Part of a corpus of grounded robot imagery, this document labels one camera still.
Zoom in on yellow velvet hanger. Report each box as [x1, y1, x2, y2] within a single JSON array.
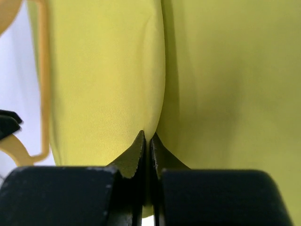
[[0, 0, 51, 167]]

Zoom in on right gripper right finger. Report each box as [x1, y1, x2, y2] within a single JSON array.
[[150, 135, 292, 226]]

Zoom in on yellow-green trousers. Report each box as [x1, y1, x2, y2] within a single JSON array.
[[48, 0, 301, 226]]

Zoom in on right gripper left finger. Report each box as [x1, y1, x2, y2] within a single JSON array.
[[0, 131, 145, 226]]

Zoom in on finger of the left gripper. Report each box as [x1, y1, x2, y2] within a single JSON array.
[[0, 110, 23, 140]]

